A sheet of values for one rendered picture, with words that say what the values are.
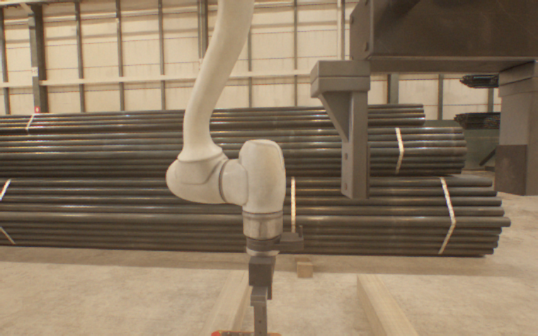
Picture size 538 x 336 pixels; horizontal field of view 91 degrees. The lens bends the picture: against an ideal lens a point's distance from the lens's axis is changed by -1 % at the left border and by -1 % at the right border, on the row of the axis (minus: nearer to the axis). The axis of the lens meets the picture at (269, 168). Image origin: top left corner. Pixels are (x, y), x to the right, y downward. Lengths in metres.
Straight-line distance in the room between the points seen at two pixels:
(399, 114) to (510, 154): 2.10
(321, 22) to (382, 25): 9.67
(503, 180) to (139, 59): 10.78
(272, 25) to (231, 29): 9.33
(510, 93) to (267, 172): 0.39
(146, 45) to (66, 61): 3.04
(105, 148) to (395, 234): 1.97
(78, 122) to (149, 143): 1.02
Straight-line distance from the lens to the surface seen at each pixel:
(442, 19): 0.24
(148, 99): 10.43
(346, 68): 0.21
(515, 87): 0.29
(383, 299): 1.25
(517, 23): 0.27
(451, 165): 2.02
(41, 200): 2.37
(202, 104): 0.58
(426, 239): 1.89
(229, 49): 0.54
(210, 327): 1.06
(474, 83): 8.41
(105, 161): 2.17
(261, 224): 0.57
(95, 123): 2.81
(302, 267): 1.54
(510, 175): 0.29
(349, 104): 0.22
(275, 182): 0.55
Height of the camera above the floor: 0.69
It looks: 4 degrees down
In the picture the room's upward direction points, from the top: 1 degrees counter-clockwise
